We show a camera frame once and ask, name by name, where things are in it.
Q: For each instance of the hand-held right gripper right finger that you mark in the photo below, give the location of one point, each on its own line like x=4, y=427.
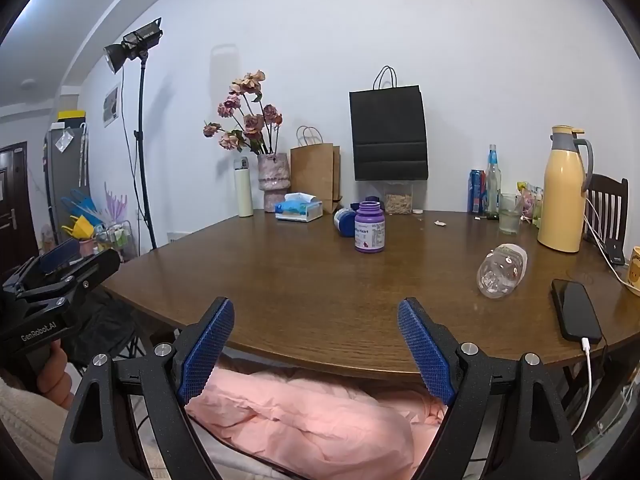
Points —
x=425, y=355

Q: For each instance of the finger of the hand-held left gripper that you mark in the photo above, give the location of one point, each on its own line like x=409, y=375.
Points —
x=57, y=257
x=97, y=265

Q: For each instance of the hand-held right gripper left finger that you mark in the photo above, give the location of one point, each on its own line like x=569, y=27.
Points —
x=210, y=347

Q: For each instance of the clear plastic bottle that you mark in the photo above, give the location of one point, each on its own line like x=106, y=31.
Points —
x=502, y=270

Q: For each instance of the person's left forearm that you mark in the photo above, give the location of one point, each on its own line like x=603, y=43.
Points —
x=25, y=425

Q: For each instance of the person's left hand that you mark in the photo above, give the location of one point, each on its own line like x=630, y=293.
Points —
x=55, y=375

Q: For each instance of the dark cloth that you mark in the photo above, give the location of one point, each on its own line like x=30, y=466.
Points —
x=107, y=320

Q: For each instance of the blue plastic hangers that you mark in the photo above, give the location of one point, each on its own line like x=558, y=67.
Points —
x=80, y=205

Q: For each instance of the purple coral decoration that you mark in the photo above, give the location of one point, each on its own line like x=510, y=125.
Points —
x=116, y=205

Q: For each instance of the dark wooden door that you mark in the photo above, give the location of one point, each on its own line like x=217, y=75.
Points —
x=17, y=200

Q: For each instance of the grey refrigerator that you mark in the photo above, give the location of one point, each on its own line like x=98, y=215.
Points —
x=62, y=180

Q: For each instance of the black light stand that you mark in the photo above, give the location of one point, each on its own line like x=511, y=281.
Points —
x=145, y=160

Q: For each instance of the pink clothing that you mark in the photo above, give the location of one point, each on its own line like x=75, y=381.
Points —
x=310, y=420

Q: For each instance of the purple supplement bottle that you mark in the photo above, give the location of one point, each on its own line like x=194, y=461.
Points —
x=370, y=230

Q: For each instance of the yellow box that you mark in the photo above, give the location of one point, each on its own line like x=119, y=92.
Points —
x=70, y=115

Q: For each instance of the blue jar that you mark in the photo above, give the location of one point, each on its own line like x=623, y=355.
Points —
x=344, y=221

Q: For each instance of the black smartphone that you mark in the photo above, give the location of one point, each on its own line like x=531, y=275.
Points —
x=575, y=310

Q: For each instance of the clear grain container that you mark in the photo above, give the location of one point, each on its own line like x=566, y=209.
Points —
x=398, y=200

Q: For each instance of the white thermos bottle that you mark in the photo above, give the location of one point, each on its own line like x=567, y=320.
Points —
x=244, y=190

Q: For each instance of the clear drinking glass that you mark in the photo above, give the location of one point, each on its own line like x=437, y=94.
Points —
x=510, y=217

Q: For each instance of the blue tissue box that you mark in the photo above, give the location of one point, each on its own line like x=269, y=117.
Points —
x=299, y=209

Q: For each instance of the blue drink can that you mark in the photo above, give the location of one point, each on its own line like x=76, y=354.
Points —
x=476, y=192

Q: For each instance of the pink ceramic vase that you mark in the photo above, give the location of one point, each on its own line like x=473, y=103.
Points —
x=272, y=180

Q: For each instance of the clear glass bottle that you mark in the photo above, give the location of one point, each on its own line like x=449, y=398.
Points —
x=493, y=185

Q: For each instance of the small snack packets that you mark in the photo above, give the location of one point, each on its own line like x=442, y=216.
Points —
x=531, y=205

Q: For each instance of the brown paper bag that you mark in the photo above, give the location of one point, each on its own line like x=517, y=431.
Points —
x=314, y=175

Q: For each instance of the yellow thermos jug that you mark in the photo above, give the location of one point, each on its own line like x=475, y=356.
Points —
x=560, y=200

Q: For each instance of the dried pink flowers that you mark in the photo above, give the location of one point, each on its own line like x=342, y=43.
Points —
x=252, y=122

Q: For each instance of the black paper bag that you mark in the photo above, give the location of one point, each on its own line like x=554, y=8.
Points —
x=389, y=135

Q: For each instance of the black studio light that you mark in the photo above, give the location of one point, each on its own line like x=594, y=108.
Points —
x=132, y=42

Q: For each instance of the yellow printed mug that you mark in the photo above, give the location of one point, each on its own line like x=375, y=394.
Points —
x=635, y=272

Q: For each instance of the dark wooden chair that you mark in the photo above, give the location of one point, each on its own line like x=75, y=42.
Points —
x=607, y=205

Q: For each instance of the wall poster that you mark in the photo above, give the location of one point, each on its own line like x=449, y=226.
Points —
x=110, y=106

